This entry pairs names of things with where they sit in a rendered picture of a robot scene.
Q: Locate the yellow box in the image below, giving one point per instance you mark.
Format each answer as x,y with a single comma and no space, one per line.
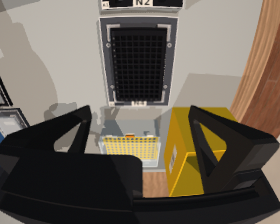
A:
180,153

